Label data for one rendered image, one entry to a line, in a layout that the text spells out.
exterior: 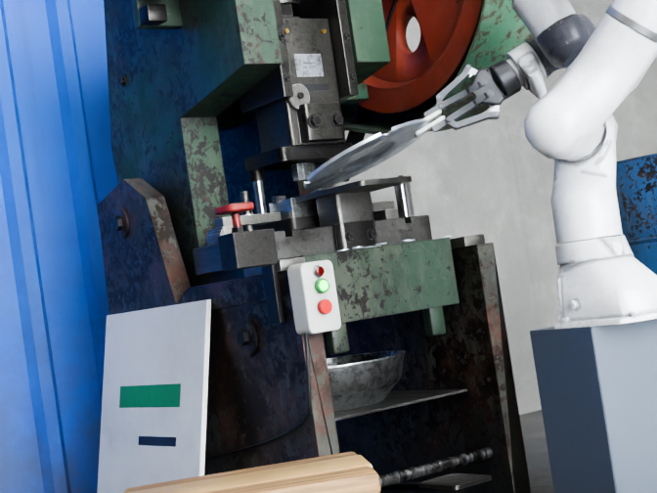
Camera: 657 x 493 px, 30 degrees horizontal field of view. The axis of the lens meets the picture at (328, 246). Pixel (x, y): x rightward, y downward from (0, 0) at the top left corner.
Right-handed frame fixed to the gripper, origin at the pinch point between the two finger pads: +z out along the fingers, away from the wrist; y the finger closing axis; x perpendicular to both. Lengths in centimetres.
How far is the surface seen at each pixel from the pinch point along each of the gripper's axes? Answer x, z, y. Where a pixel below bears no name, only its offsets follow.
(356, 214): -8.0, 22.2, -7.7
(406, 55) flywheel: -43, -9, 25
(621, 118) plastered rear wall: -261, -98, 9
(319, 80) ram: -14.1, 14.2, 23.3
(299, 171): -18.4, 28.1, 8.7
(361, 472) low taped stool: 89, 40, -52
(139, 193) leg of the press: -26, 63, 25
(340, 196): -5.5, 23.1, -3.0
